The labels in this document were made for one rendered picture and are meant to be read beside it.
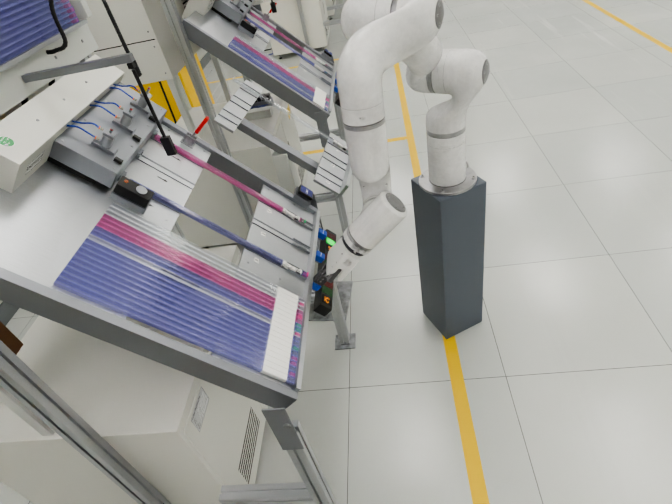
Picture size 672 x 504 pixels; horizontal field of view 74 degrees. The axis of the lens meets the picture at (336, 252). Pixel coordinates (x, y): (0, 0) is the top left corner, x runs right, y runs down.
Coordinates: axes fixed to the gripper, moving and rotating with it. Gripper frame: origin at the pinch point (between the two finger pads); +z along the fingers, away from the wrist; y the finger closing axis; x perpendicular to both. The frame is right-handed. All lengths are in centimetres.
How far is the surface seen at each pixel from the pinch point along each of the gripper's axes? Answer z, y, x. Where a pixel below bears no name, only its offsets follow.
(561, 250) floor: -21, 77, -119
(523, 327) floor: 0, 33, -98
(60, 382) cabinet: 61, -21, 45
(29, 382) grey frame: 28, -40, 50
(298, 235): 2.5, 15.4, 7.8
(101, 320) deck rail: 2, -38, 44
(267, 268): 2.4, -4.1, 15.1
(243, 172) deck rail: 2.5, 30.0, 29.6
